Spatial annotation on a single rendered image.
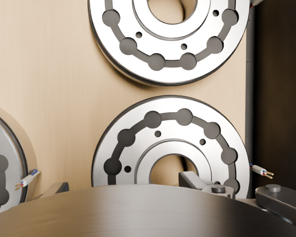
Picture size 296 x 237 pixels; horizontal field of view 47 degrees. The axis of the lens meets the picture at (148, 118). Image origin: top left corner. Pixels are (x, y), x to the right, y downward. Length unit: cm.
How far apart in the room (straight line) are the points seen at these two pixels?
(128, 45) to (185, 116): 6
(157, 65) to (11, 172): 11
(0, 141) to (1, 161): 1
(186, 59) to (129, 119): 5
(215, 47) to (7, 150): 14
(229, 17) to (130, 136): 10
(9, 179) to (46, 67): 8
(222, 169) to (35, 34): 16
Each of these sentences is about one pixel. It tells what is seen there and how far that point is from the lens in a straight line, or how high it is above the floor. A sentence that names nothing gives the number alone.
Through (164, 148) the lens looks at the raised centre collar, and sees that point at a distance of 21.
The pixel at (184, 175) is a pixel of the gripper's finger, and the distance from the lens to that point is 16.
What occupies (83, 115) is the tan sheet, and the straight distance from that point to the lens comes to 24.
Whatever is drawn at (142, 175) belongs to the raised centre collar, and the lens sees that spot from 21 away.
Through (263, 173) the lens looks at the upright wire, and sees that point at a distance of 22.
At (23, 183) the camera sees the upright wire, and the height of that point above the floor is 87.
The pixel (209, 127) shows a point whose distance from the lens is 22.
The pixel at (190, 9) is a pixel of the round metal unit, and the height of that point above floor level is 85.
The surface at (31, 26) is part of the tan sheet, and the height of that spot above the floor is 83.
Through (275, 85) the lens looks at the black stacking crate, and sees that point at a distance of 23.
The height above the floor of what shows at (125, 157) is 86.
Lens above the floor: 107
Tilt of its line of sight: 85 degrees down
